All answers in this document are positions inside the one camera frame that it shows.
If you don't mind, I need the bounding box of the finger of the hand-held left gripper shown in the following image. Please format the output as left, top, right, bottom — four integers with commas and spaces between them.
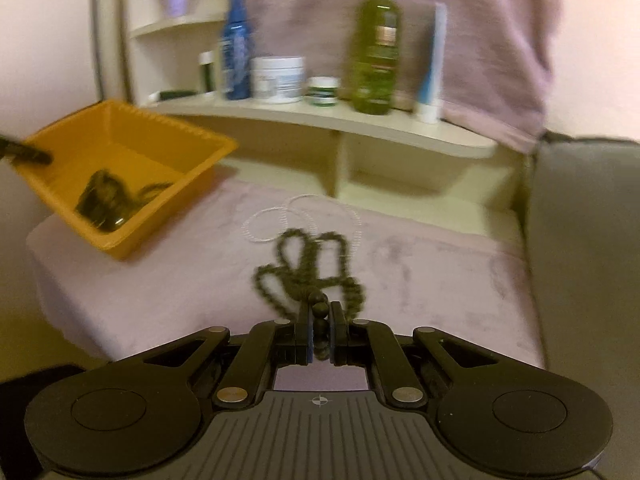
0, 135, 54, 166

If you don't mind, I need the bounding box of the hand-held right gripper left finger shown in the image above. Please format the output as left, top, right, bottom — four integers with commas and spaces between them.
142, 305, 316, 409

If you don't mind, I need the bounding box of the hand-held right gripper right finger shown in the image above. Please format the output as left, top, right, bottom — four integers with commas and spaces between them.
330, 305, 501, 406

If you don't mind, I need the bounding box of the dark bead necklace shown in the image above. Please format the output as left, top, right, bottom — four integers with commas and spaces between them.
251, 227, 368, 361

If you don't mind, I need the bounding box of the dark bead bracelet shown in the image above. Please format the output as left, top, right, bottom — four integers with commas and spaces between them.
75, 169, 177, 233

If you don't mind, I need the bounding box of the orange plastic tray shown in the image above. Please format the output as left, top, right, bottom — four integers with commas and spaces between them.
22, 99, 240, 262

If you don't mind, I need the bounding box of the pink blanket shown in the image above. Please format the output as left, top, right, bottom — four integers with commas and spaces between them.
25, 177, 548, 392

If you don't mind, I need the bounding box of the white green lip balm stick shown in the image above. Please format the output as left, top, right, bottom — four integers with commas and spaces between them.
198, 51, 216, 95

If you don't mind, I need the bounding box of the white shelf unit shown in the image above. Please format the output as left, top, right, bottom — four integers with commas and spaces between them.
122, 0, 531, 202

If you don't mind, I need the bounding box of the blue spray bottle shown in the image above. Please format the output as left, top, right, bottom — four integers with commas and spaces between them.
220, 0, 255, 101

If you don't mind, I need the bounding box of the small green label jar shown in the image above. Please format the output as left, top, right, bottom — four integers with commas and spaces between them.
307, 76, 341, 107

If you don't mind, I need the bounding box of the white cream jar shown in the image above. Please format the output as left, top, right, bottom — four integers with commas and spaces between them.
250, 56, 306, 104

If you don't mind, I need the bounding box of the grey cushion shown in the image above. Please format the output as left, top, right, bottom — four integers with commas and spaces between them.
522, 132, 640, 461

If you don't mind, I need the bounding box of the green spray bottle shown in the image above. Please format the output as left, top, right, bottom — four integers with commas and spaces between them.
350, 0, 403, 115

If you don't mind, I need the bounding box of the blue white tube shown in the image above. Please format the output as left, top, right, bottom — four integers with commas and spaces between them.
415, 2, 448, 123

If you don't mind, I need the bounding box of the pink hanging cloth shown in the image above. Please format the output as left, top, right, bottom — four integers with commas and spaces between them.
245, 0, 566, 154

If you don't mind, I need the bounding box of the white bead necklace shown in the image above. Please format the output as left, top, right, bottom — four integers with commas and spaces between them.
241, 195, 362, 251

